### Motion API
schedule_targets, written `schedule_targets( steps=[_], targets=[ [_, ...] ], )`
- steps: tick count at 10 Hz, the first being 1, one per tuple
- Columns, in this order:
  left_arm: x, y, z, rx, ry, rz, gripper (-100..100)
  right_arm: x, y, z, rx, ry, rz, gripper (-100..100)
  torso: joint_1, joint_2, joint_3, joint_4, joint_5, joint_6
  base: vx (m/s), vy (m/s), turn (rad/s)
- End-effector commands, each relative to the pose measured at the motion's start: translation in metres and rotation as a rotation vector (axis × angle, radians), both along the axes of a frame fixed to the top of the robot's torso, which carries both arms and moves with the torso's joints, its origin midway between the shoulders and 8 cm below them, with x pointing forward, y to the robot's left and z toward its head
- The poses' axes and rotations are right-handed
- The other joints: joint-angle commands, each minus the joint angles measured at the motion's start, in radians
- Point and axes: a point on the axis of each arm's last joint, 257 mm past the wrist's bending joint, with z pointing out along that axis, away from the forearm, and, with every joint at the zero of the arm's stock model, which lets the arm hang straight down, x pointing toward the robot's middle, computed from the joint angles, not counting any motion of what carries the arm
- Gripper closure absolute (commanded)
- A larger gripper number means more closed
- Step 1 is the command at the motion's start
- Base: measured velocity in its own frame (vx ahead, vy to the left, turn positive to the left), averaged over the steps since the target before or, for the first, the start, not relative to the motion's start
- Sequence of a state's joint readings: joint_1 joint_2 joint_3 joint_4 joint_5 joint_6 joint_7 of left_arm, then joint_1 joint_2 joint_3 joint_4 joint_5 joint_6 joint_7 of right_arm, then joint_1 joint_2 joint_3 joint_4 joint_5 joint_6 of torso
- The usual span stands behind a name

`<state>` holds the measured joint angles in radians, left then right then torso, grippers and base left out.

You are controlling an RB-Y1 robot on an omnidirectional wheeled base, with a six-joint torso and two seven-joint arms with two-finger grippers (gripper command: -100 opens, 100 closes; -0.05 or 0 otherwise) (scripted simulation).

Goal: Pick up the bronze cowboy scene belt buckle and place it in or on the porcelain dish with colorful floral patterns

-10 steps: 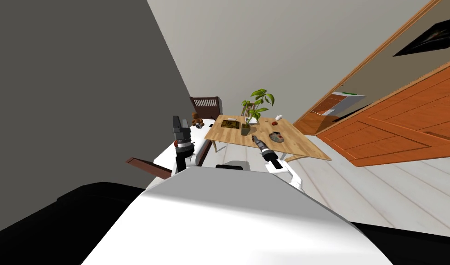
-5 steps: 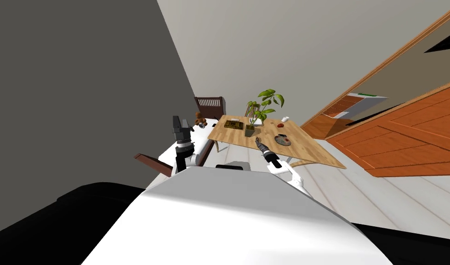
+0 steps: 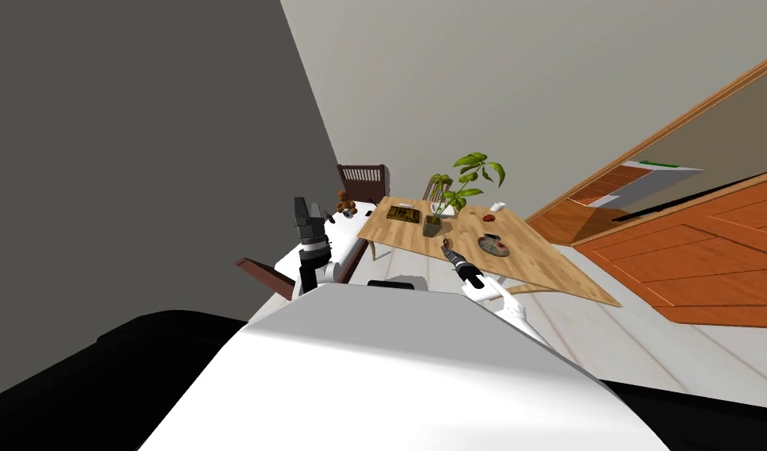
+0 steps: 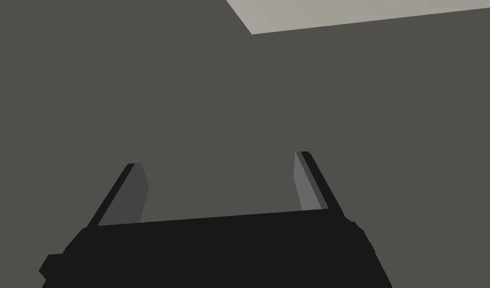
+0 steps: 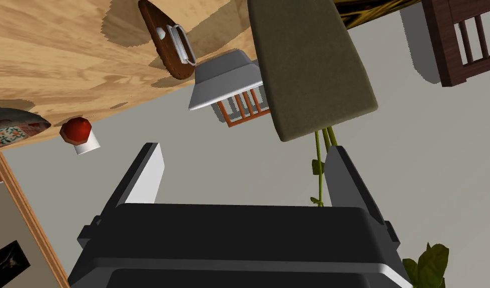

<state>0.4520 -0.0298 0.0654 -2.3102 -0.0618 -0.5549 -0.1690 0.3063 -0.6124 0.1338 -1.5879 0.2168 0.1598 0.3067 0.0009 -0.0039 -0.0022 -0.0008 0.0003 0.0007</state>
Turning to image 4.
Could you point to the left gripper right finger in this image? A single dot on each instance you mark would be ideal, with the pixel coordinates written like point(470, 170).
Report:
point(311, 188)

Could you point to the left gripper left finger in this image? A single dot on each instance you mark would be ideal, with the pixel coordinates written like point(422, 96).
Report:
point(124, 200)

